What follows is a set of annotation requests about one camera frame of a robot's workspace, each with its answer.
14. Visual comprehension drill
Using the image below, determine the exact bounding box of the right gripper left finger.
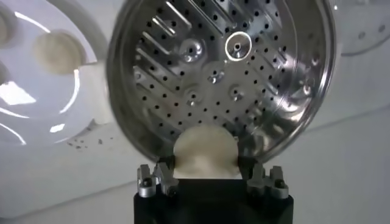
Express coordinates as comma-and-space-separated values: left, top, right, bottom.
136, 155, 180, 198

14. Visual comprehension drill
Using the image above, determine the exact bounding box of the stainless steel steamer basket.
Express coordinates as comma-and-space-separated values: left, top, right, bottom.
74, 0, 338, 165

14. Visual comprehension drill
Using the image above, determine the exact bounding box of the white round plate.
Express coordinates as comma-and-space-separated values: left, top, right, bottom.
0, 0, 102, 147

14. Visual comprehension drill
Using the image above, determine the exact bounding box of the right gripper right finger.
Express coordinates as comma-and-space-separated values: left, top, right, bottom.
239, 155, 289, 200

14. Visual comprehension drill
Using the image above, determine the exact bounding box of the white steamed baozi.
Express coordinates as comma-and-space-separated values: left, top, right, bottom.
172, 124, 243, 180
32, 30, 83, 75

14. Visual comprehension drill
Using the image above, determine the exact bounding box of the round glass pot lid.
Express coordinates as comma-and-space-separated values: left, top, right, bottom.
333, 0, 390, 57

